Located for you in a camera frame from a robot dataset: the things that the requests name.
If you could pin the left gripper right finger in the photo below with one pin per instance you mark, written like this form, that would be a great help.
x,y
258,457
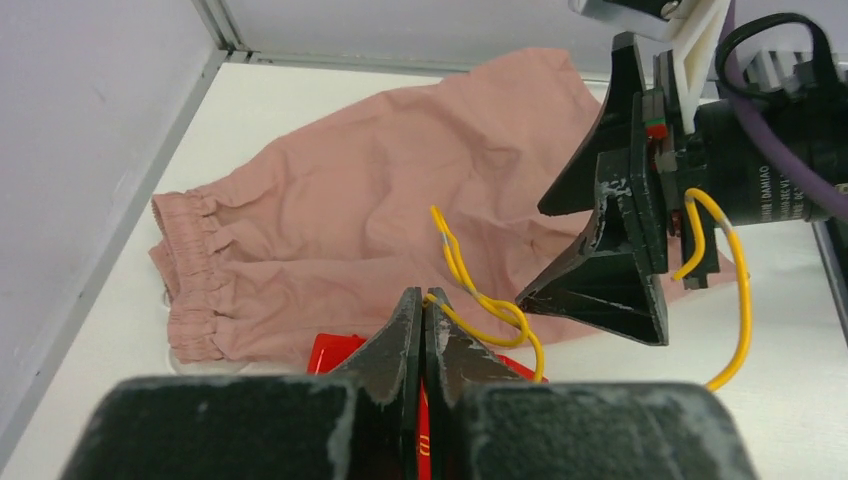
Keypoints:
x,y
455,367

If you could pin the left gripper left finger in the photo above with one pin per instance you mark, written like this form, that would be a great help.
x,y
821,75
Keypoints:
x,y
386,375

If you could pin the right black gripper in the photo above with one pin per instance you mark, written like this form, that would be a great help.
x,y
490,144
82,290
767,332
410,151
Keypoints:
x,y
642,226

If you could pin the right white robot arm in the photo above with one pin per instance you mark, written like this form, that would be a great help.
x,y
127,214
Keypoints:
x,y
763,154

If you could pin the red plastic bin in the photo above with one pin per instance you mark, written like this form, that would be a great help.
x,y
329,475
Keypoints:
x,y
328,353

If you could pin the pink cloth shorts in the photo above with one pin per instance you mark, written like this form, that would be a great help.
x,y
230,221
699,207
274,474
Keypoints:
x,y
325,227

